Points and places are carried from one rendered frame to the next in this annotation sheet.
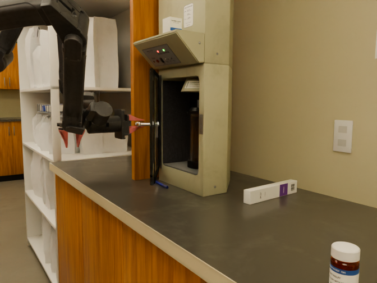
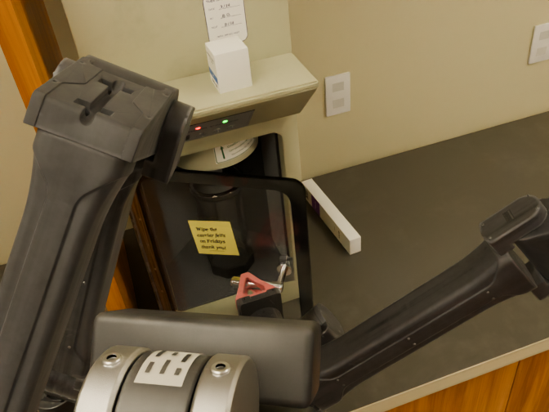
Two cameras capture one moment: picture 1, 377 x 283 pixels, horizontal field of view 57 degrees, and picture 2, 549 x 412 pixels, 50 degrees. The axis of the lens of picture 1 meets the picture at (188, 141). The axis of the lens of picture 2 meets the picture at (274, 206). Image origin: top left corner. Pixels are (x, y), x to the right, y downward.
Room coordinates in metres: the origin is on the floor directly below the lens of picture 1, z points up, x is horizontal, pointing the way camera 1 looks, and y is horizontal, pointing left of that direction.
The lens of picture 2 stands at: (0.97, 0.80, 1.91)
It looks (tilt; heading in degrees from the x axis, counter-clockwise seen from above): 39 degrees down; 289
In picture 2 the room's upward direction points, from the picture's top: 7 degrees counter-clockwise
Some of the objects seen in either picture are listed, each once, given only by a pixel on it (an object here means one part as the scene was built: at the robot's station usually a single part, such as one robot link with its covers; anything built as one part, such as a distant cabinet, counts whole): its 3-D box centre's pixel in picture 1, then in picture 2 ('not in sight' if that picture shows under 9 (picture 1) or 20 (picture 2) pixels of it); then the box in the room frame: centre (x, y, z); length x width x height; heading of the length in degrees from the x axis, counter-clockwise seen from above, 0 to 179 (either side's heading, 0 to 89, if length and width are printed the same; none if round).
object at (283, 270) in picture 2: (144, 123); (261, 277); (1.24, 0.16, 1.20); 0.10 x 0.05 x 0.03; 1
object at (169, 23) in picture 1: (171, 27); (229, 64); (1.28, 0.06, 1.54); 0.05 x 0.05 x 0.06; 35
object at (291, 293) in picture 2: (154, 124); (226, 264); (1.31, 0.13, 1.19); 0.30 x 0.01 x 0.40; 1
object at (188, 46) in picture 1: (166, 51); (209, 118); (1.31, 0.08, 1.46); 0.32 x 0.12 x 0.10; 34
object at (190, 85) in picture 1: (203, 85); (209, 132); (1.38, -0.06, 1.34); 0.18 x 0.18 x 0.05
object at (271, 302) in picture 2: (113, 124); (267, 329); (1.19, 0.26, 1.20); 0.07 x 0.07 x 0.10; 34
